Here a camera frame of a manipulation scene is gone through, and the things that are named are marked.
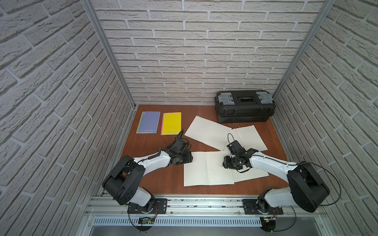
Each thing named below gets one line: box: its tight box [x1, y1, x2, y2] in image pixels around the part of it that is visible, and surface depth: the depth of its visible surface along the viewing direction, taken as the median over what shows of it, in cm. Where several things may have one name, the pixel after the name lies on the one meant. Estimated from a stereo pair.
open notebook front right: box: [231, 167, 270, 183], surface depth 85 cm
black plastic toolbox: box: [214, 90, 277, 124], surface depth 102 cm
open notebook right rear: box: [222, 124, 269, 152], surface depth 103 cm
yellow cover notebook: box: [160, 112, 182, 136], surface depth 112 cm
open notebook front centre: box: [183, 150, 235, 187], surface depth 88 cm
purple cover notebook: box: [135, 111, 161, 134], surface depth 112 cm
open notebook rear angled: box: [184, 115, 233, 151], surface depth 107 cm
